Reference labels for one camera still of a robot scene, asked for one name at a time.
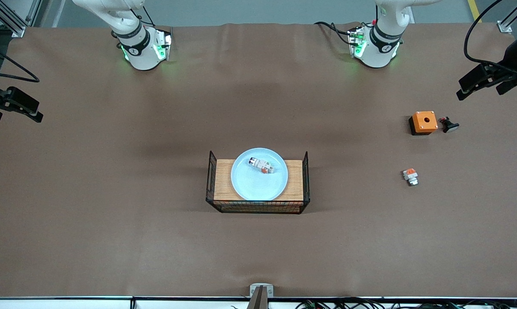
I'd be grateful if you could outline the white red button module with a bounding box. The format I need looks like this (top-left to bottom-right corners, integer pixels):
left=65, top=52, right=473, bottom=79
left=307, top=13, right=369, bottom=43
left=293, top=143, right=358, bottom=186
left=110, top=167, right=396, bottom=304
left=248, top=158, right=275, bottom=174

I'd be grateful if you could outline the light blue round plate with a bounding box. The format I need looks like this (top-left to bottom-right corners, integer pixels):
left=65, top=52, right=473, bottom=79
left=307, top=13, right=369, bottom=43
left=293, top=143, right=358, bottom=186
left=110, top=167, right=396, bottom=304
left=231, top=148, right=289, bottom=201

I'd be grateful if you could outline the black push button clear cap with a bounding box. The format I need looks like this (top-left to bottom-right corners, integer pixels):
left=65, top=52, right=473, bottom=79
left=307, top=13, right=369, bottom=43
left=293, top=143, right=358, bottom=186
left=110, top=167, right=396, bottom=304
left=438, top=116, right=460, bottom=133

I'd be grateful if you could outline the orange button box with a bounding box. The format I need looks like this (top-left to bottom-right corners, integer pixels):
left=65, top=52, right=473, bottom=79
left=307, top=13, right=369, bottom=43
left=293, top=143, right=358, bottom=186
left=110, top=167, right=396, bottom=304
left=408, top=111, right=438, bottom=136

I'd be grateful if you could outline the brown table cover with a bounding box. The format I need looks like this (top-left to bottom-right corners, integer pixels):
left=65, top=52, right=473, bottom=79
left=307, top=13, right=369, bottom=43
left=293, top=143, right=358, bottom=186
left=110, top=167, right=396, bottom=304
left=0, top=22, right=517, bottom=299

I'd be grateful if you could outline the white table edge strip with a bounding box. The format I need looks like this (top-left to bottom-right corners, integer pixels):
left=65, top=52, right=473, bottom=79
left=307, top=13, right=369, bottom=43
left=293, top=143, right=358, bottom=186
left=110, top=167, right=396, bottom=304
left=0, top=297, right=517, bottom=309

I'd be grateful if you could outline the wooden board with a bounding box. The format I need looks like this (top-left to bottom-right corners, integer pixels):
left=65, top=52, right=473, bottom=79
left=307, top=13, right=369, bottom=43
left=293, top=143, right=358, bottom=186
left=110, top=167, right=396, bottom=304
left=214, top=159, right=304, bottom=202

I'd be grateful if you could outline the aluminium frame profile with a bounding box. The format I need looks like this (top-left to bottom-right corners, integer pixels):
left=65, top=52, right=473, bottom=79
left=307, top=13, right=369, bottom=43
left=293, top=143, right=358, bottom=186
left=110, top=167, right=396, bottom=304
left=496, top=0, right=517, bottom=33
left=0, top=0, right=42, bottom=38

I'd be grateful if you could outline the black arm base cable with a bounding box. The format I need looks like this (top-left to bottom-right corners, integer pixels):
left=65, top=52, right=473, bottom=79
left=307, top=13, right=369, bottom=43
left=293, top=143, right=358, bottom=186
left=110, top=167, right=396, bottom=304
left=314, top=21, right=353, bottom=45

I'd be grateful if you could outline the black wire basket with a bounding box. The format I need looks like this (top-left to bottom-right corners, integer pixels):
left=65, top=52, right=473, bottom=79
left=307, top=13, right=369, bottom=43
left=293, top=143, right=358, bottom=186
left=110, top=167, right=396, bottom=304
left=206, top=150, right=311, bottom=215

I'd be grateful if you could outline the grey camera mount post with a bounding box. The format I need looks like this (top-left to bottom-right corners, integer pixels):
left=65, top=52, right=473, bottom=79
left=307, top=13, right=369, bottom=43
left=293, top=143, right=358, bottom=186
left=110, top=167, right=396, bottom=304
left=248, top=283, right=274, bottom=309

